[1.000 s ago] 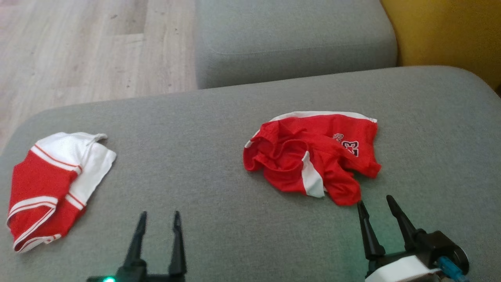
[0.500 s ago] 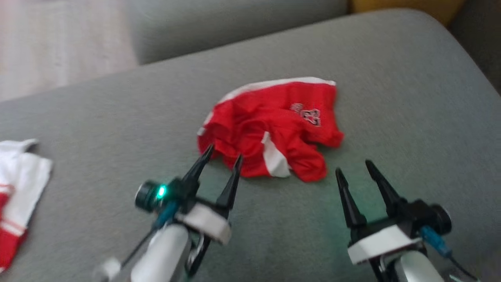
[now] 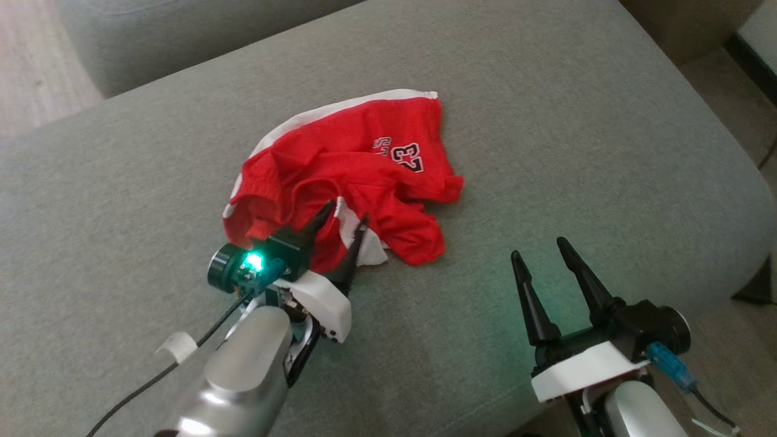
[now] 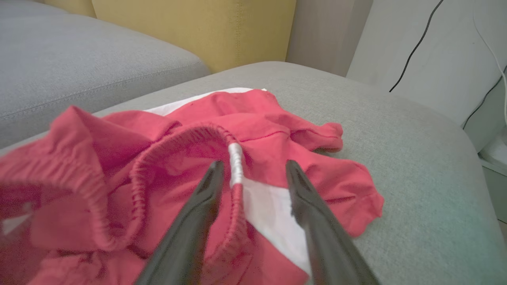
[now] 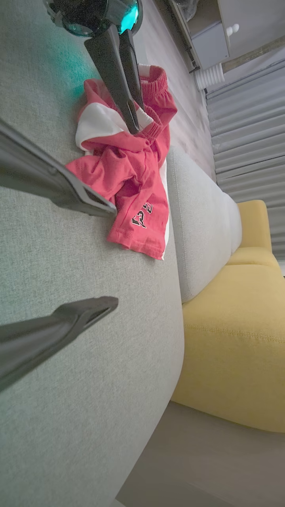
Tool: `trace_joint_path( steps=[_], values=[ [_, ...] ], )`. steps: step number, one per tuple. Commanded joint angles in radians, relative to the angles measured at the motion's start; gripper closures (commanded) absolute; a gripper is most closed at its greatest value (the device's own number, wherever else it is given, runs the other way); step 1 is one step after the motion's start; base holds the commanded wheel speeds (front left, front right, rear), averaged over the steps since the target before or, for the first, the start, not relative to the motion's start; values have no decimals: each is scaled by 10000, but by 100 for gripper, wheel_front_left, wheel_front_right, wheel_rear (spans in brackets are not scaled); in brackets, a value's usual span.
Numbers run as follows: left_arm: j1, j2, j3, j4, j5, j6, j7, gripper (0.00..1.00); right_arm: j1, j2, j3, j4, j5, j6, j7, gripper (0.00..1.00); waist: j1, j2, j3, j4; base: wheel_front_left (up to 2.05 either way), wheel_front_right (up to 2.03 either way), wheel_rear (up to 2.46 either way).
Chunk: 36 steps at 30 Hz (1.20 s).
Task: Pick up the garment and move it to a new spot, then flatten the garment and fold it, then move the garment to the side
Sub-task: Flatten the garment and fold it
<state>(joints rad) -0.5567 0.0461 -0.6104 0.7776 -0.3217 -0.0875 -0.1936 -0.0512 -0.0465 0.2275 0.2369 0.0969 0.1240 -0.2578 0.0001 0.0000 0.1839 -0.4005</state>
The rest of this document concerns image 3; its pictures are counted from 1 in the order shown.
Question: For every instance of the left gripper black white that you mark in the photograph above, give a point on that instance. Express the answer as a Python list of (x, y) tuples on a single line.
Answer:
[(328, 306)]

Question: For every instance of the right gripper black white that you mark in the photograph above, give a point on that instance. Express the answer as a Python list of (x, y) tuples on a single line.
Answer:
[(583, 370)]

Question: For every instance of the red shirt with white trim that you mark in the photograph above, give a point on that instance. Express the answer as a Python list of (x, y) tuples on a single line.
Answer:
[(413, 237)]

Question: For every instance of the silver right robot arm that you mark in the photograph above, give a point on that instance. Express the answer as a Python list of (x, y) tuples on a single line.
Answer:
[(637, 413)]

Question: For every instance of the grey fabric sofa seat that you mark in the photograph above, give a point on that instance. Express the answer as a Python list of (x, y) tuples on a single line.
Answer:
[(546, 152)]

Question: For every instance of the grey sofa cushion block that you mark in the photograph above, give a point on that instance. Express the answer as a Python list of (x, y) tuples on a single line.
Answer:
[(182, 36)]

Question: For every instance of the mustard yellow upholstered block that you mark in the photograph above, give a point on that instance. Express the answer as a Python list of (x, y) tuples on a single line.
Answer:
[(686, 27)]

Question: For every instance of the white panel with black edge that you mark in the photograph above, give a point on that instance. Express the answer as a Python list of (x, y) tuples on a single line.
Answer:
[(762, 30)]

